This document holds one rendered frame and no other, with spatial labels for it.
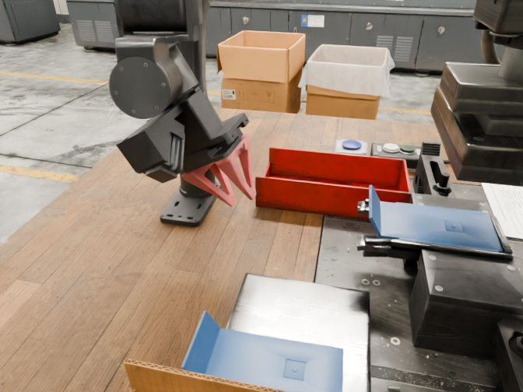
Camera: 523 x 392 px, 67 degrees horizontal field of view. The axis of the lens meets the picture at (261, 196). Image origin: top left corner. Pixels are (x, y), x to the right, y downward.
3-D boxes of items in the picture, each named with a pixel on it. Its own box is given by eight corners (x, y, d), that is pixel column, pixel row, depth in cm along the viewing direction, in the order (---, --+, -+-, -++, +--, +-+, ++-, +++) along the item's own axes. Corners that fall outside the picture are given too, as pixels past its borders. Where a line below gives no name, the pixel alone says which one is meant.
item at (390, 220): (366, 201, 54) (369, 183, 52) (488, 215, 51) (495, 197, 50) (365, 236, 49) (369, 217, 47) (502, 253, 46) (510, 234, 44)
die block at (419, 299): (400, 239, 62) (409, 198, 58) (469, 248, 60) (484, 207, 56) (412, 347, 45) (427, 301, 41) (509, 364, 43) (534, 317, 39)
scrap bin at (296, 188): (268, 173, 79) (269, 146, 76) (399, 187, 75) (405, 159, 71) (255, 206, 69) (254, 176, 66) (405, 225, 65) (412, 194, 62)
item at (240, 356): (205, 327, 45) (203, 309, 43) (343, 350, 42) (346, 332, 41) (184, 385, 39) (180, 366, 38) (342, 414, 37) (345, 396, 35)
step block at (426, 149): (412, 183, 76) (422, 140, 71) (429, 185, 75) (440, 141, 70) (415, 201, 70) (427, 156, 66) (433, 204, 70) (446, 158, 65)
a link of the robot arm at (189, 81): (198, 98, 43) (162, 37, 40) (155, 123, 44) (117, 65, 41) (206, 87, 49) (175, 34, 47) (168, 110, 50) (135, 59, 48)
